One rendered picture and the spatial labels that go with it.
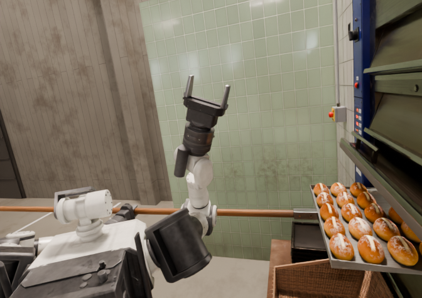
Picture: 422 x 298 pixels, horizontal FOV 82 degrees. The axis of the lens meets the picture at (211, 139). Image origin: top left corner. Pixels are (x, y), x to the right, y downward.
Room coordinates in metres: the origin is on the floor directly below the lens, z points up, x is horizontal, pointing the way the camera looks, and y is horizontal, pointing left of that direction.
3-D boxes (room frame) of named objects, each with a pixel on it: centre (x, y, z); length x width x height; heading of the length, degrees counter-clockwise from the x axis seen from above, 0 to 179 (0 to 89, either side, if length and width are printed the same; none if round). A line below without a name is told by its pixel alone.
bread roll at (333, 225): (0.76, -0.39, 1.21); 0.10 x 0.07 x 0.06; 159
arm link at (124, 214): (1.02, 0.46, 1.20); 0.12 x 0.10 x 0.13; 162
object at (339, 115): (1.65, -0.90, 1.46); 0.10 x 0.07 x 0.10; 162
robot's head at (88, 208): (0.57, 0.33, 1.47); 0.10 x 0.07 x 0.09; 99
